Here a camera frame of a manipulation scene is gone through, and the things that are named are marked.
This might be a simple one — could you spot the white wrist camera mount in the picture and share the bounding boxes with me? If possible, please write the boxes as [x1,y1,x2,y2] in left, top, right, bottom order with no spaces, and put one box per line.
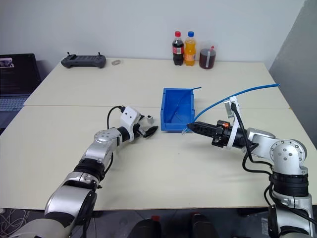
[118,106,146,139]
[223,97,241,150]

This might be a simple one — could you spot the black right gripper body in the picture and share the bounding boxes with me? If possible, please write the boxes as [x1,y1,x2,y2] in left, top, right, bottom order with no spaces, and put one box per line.
[211,119,235,149]

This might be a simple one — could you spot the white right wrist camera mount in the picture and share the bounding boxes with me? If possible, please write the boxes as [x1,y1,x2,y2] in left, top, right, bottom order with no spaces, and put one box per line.
[223,97,241,150]

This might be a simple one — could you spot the clear jar dark red liquid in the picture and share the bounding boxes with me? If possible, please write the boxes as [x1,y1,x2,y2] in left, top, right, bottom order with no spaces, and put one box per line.
[199,40,218,70]

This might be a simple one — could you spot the short blue cable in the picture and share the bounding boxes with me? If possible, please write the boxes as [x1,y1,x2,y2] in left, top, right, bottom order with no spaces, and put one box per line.
[174,86,203,122]

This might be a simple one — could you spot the cola bottle red cap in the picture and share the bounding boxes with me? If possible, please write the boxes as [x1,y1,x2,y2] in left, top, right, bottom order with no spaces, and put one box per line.
[171,31,185,66]

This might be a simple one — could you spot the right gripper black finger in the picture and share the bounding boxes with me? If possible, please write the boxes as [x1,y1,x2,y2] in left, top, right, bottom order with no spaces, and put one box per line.
[190,127,218,139]
[187,121,219,132]

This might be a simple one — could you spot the dark laptop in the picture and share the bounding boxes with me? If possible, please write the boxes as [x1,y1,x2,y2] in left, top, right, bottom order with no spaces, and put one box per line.
[0,53,42,130]

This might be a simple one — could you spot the white floor cables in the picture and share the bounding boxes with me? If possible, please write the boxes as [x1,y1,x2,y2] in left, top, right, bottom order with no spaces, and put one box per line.
[0,207,34,235]

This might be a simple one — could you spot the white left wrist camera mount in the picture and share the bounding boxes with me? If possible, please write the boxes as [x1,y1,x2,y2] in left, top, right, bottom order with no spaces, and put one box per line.
[118,106,146,139]

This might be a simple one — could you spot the dark rounded shape red spot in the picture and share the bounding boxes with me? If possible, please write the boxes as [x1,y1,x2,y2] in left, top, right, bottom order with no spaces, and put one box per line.
[133,215,162,238]

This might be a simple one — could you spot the blue plastic bin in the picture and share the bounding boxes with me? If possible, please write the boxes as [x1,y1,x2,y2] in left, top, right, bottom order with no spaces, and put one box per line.
[160,87,197,133]

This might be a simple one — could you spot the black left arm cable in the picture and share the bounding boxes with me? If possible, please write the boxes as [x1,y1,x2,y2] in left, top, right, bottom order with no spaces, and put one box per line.
[106,105,125,130]

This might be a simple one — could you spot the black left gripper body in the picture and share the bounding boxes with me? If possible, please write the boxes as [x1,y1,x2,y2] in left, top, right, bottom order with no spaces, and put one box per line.
[133,123,147,139]

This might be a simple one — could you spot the long blue cable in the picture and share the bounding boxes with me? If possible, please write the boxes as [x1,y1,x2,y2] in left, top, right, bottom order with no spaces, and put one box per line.
[181,83,281,136]

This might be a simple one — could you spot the dark grey handheld controller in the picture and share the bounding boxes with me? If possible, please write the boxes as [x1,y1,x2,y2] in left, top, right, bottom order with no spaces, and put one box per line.
[60,52,107,69]

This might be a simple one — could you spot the orange soda bottle blue cap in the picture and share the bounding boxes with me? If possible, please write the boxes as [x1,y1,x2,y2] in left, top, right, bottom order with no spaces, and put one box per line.
[184,31,198,67]

